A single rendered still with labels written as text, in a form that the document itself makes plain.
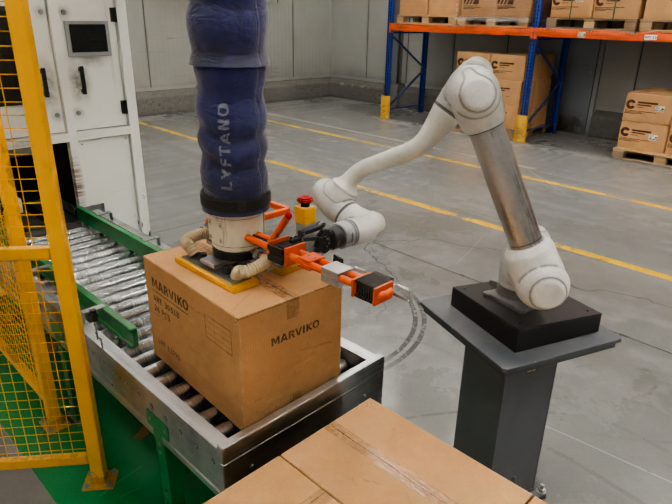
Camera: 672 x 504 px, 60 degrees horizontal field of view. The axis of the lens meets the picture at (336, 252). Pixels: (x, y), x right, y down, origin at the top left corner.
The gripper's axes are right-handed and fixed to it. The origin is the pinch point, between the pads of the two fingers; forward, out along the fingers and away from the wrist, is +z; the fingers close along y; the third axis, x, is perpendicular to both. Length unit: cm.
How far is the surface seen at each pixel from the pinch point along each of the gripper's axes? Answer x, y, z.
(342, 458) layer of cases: -32, 53, 8
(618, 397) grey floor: -57, 105, -167
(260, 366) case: -4.5, 31.7, 15.4
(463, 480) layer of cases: -62, 53, -10
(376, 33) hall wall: 716, -40, -856
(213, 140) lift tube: 22.8, -31.2, 10.0
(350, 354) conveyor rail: 1, 49, -30
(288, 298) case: -4.3, 12.8, 4.1
